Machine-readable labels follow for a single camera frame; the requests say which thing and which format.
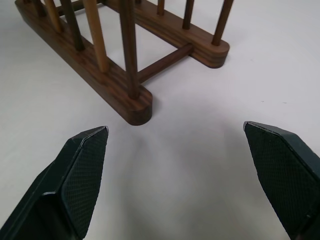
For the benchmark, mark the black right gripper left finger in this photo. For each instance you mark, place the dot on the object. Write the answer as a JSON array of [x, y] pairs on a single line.
[[75, 180]]

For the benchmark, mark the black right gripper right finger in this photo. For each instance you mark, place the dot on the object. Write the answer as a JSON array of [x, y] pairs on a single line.
[[282, 170]]

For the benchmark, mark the wooden dish rack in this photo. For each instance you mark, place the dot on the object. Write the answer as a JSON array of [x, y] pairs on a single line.
[[82, 62]]

